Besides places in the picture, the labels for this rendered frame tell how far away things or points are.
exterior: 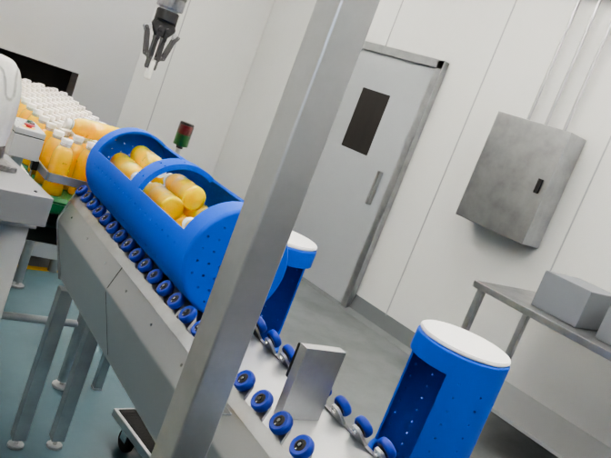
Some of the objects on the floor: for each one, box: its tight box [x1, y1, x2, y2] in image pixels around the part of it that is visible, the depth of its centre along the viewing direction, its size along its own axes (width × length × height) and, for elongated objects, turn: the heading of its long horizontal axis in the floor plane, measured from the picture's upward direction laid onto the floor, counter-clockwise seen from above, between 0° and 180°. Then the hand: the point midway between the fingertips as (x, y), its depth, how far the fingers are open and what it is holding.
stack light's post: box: [91, 353, 110, 391], centre depth 303 cm, size 4×4×110 cm
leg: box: [6, 285, 73, 451], centre depth 246 cm, size 6×6×63 cm
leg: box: [46, 324, 97, 451], centre depth 254 cm, size 6×6×63 cm
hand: (149, 69), depth 233 cm, fingers closed
